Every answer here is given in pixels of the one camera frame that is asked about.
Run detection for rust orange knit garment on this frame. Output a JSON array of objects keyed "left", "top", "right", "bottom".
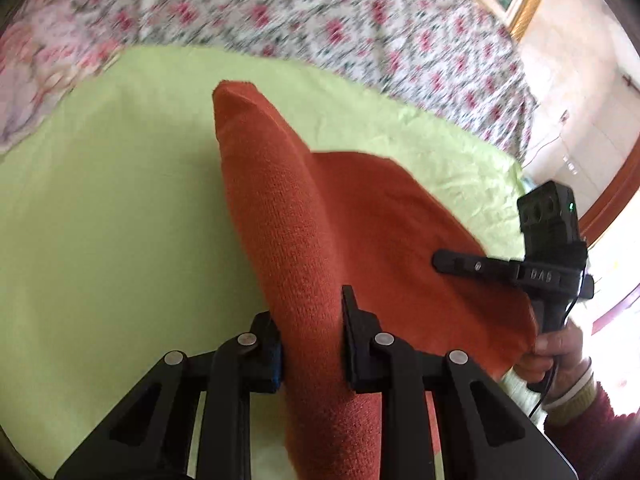
[{"left": 213, "top": 81, "right": 537, "bottom": 479}]

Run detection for dark red sleeve forearm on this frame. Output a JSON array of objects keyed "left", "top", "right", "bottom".
[{"left": 544, "top": 377, "right": 639, "bottom": 479}]

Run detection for right hand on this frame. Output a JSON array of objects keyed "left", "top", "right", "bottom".
[{"left": 513, "top": 320, "right": 591, "bottom": 401}]

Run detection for brown wooden furniture edge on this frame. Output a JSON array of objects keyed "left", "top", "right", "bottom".
[{"left": 579, "top": 140, "right": 640, "bottom": 246}]

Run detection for light green bed sheet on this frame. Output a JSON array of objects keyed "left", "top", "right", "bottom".
[{"left": 1, "top": 47, "right": 524, "bottom": 477}]

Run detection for rose floral quilt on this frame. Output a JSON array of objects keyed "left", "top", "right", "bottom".
[{"left": 0, "top": 0, "right": 539, "bottom": 162}]

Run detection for purple floral pillow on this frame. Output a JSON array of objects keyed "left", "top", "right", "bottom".
[{"left": 1, "top": 0, "right": 122, "bottom": 154}]

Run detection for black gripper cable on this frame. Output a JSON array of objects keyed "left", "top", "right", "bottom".
[{"left": 527, "top": 263, "right": 591, "bottom": 418}]

